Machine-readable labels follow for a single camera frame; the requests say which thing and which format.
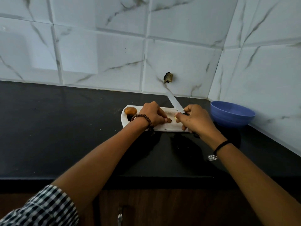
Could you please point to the person's left hand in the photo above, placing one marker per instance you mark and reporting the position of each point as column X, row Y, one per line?
column 152, row 112

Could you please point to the brown wall pipe stub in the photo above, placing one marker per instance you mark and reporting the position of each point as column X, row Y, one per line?
column 168, row 77

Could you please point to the steel kitchen knife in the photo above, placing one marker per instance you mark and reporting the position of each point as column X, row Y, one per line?
column 175, row 102

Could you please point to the person's right forearm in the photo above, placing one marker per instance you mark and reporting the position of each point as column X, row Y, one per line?
column 261, row 185

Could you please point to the brown potato piece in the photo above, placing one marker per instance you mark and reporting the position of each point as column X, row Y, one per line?
column 169, row 120

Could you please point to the white cutting board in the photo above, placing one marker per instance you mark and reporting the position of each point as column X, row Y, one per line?
column 169, row 127

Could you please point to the person's left forearm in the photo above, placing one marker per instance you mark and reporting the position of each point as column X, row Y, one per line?
column 101, row 160

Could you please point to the blue plastic bowl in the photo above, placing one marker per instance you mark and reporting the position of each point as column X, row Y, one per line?
column 231, row 114

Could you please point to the whole brown potato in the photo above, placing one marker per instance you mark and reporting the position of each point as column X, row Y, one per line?
column 130, row 110

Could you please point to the black wristband with charm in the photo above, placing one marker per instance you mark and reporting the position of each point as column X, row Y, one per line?
column 222, row 145

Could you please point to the black white checkered shirt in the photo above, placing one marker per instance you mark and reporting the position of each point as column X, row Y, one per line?
column 42, row 209

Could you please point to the person's right hand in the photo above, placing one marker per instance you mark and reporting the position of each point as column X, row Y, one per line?
column 200, row 122

